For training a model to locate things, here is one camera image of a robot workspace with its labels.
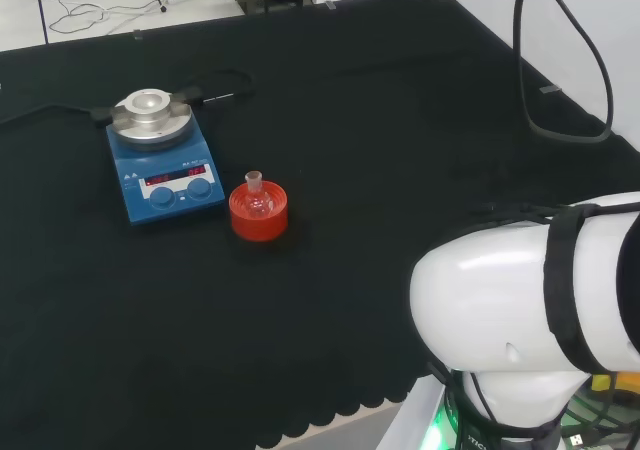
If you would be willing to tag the silver USB plug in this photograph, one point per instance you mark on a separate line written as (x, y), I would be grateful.
(577, 440)

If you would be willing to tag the clear glass round-bottom flask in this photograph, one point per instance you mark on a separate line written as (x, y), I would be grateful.
(258, 201)

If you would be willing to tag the thin metal probe rod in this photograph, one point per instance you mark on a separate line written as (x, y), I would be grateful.
(217, 98)

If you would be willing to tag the blue-base heater with steel plate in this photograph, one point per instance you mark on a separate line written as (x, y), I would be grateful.
(165, 165)

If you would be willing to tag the yellow stop button box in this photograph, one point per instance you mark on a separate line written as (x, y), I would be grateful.
(602, 382)

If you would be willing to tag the black bench cloth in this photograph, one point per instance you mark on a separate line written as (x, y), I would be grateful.
(325, 290)

